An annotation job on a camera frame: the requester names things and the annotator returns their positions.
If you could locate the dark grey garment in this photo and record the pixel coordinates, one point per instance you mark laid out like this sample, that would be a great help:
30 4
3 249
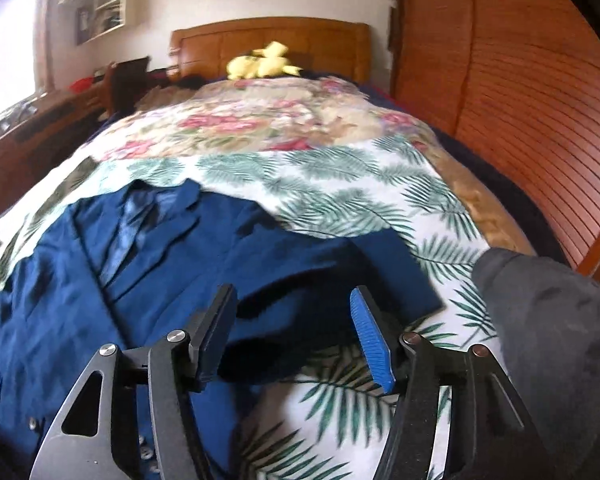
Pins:
548 322

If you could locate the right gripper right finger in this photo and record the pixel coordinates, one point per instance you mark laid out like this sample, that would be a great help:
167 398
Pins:
491 434

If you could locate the wooden louvred wardrobe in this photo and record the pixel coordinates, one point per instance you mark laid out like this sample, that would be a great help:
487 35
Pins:
517 82

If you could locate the yellow plush toy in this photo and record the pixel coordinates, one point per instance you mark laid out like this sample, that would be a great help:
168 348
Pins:
268 62

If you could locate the window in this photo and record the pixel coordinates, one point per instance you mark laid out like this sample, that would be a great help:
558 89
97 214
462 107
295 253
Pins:
10 45

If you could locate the wooden desk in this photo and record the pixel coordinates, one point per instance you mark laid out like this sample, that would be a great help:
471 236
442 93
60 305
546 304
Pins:
44 141

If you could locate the red bowl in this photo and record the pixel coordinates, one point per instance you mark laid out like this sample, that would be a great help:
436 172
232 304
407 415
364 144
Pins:
82 84

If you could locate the wooden chair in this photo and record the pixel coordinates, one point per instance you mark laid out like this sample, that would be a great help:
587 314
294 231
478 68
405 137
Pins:
124 83

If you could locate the navy blue suit jacket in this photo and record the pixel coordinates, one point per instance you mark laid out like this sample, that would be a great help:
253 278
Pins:
127 267

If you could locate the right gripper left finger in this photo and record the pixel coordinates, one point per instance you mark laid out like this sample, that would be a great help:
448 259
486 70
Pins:
95 432

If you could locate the palm leaf bed sheet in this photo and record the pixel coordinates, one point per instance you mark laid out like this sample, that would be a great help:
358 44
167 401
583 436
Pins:
329 421

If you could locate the floral quilt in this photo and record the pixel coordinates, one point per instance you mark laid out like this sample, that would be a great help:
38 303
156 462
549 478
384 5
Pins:
243 116

